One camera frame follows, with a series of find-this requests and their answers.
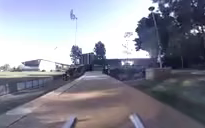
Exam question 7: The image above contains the low concrete wall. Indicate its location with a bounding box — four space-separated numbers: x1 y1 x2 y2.
145 67 173 81

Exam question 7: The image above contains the pale concrete kerb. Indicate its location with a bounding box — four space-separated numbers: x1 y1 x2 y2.
0 73 88 128

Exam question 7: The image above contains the green grass field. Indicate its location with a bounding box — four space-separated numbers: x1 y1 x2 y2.
0 71 66 80

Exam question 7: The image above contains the white building with dark roof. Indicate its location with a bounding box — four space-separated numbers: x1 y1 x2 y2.
21 58 71 73

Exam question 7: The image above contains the tall floodlight pole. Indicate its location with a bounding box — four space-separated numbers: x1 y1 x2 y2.
69 8 79 64

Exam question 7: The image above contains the grey concrete path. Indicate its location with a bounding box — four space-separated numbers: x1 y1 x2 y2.
6 70 205 128

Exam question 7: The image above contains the distant row of trees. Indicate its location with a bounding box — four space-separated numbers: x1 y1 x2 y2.
0 62 24 72

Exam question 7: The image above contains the robot's own part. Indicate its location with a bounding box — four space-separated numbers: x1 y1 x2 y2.
62 115 78 128
128 112 146 128

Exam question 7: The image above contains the group of big dark trees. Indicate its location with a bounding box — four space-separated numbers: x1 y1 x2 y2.
133 0 205 70

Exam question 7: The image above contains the low dark hedge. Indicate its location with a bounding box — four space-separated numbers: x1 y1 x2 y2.
62 64 88 82
108 67 147 82

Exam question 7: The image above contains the dark grass verge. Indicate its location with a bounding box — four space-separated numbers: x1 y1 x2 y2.
123 69 205 128

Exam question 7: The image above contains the leaning pale pole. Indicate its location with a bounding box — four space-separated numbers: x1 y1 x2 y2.
148 5 164 69

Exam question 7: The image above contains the low railing fence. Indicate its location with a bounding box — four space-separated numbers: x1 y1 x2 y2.
0 77 64 100

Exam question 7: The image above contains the dark flat building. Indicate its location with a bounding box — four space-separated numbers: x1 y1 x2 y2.
81 52 154 72

